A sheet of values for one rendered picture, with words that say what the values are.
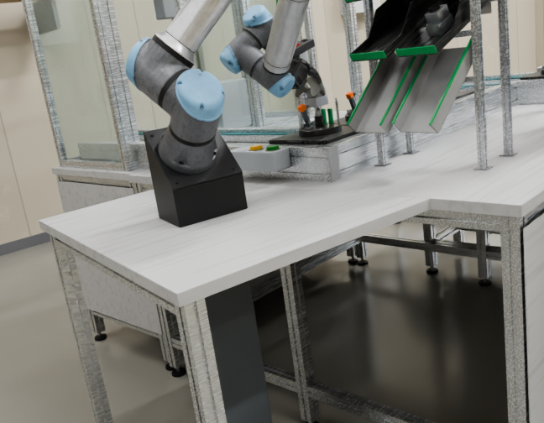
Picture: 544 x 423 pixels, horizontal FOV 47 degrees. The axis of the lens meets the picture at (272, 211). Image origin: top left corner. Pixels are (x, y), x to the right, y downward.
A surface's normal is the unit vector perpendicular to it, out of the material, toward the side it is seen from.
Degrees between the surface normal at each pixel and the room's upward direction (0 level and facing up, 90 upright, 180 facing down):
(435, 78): 45
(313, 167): 90
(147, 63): 71
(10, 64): 90
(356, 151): 90
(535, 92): 90
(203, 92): 50
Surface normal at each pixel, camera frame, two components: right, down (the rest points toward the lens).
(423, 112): -0.65, -0.49
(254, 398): 0.58, 0.14
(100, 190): -0.67, 0.29
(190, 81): 0.35, -0.50
